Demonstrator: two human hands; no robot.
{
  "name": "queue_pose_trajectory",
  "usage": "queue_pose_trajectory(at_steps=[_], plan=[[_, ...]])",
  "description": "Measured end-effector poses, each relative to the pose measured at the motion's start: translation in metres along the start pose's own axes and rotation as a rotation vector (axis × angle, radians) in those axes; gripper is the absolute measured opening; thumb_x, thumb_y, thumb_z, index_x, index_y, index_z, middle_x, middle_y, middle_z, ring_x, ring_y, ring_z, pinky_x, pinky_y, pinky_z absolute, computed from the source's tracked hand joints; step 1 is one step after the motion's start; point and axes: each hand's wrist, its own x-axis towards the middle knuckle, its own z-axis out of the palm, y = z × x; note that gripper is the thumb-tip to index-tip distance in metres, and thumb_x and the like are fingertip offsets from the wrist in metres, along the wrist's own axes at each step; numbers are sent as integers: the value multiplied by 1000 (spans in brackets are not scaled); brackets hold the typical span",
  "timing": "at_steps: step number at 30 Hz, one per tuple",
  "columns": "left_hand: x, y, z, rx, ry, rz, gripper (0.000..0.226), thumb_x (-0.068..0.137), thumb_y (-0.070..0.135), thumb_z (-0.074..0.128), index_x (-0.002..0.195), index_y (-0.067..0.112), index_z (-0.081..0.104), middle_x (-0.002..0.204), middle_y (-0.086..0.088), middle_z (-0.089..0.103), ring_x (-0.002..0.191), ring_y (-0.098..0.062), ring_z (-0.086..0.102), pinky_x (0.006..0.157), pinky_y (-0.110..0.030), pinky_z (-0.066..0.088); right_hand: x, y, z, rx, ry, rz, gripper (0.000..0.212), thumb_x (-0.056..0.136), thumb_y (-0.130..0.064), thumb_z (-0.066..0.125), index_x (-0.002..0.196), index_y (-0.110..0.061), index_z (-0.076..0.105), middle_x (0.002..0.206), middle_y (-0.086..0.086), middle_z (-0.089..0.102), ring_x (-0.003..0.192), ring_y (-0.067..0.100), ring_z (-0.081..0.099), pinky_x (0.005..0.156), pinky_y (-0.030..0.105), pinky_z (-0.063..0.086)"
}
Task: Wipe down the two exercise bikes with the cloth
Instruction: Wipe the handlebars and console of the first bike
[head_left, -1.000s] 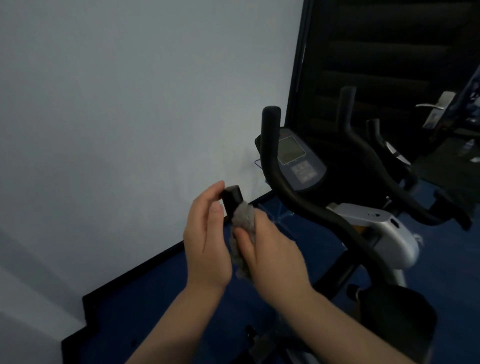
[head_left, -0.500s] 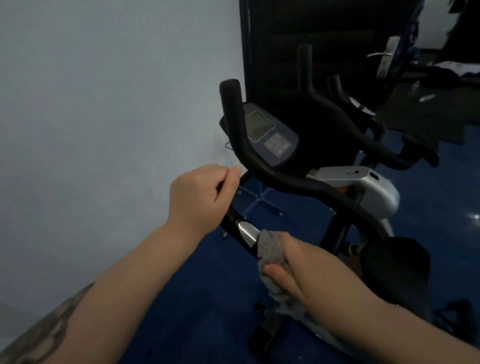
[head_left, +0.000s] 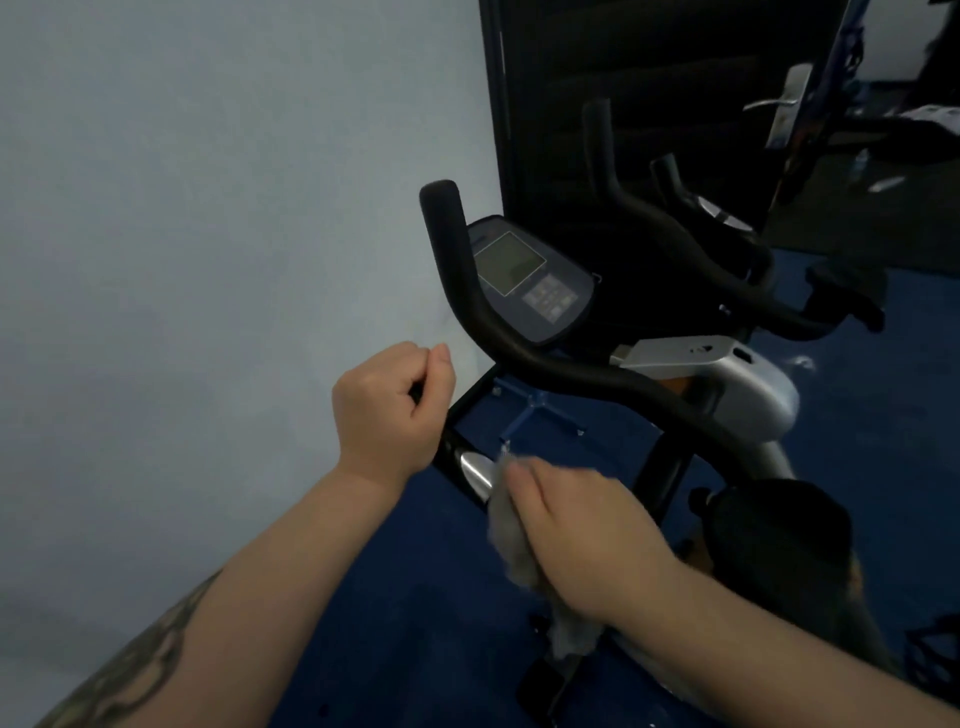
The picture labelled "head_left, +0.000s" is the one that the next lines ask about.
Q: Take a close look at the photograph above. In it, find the grey cleaning cloth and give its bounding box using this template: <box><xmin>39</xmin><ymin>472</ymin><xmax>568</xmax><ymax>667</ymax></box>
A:
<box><xmin>486</xmin><ymin>448</ymin><xmax>603</xmax><ymax>663</ymax></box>

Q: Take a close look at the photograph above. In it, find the person's right hand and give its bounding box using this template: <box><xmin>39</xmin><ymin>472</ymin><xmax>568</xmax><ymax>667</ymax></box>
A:
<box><xmin>498</xmin><ymin>453</ymin><xmax>680</xmax><ymax>630</ymax></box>

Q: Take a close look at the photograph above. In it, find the person's right forearm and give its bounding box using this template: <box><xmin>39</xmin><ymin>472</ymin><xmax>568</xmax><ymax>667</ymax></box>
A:
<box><xmin>618</xmin><ymin>553</ymin><xmax>960</xmax><ymax>728</ymax></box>

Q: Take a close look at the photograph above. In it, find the person's left forearm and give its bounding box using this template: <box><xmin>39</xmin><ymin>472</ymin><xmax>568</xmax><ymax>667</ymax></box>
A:
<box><xmin>33</xmin><ymin>463</ymin><xmax>421</xmax><ymax>728</ymax></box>

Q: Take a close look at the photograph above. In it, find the black framed wall mirror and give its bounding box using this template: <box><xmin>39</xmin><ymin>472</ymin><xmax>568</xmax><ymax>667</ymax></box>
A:
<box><xmin>480</xmin><ymin>0</ymin><xmax>852</xmax><ymax>249</ymax></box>

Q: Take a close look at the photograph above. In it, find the exercise bike console display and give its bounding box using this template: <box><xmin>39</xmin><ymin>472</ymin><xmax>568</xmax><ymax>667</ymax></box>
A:
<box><xmin>465</xmin><ymin>215</ymin><xmax>601</xmax><ymax>350</ymax></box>

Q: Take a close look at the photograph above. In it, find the black bike saddle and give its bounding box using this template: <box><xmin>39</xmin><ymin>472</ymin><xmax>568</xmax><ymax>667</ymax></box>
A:
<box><xmin>703</xmin><ymin>480</ymin><xmax>855</xmax><ymax>625</ymax></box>

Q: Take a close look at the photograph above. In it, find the silver door handle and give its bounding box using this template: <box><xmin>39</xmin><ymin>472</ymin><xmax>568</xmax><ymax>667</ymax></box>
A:
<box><xmin>742</xmin><ymin>63</ymin><xmax>816</xmax><ymax>151</ymax></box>

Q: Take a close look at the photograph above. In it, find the person's left hand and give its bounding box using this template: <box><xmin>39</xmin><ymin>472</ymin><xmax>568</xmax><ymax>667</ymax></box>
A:
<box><xmin>332</xmin><ymin>341</ymin><xmax>457</xmax><ymax>490</ymax></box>

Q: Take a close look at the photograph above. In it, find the door with colourful poster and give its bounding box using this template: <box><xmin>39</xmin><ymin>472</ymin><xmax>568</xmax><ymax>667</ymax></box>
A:
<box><xmin>763</xmin><ymin>0</ymin><xmax>864</xmax><ymax>215</ymax></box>

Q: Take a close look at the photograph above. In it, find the black and silver exercise bike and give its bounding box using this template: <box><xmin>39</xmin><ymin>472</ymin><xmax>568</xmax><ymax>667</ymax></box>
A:
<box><xmin>408</xmin><ymin>97</ymin><xmax>960</xmax><ymax>728</ymax></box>

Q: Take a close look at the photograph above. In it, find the blue cross-shaped floor stand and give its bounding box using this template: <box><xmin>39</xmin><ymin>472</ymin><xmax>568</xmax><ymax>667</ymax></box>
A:
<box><xmin>496</xmin><ymin>377</ymin><xmax>588</xmax><ymax>453</ymax></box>

